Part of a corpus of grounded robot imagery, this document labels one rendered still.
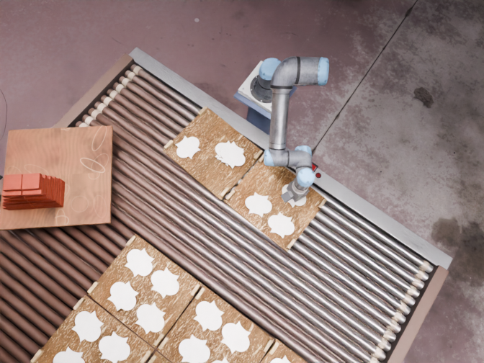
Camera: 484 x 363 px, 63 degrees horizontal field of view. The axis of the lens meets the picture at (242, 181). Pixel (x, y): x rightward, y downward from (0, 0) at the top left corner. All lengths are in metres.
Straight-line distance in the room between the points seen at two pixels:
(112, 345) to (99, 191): 0.70
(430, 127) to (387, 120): 0.36
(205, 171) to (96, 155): 0.54
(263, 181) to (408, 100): 1.95
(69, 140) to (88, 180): 0.24
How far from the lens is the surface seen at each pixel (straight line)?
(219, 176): 2.07
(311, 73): 1.75
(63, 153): 2.14
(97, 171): 2.05
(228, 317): 1.96
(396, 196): 3.31
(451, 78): 4.00
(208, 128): 2.17
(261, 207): 2.03
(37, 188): 1.84
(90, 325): 2.04
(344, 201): 2.16
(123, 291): 2.00
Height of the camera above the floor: 2.90
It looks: 72 degrees down
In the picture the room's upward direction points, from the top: 11 degrees clockwise
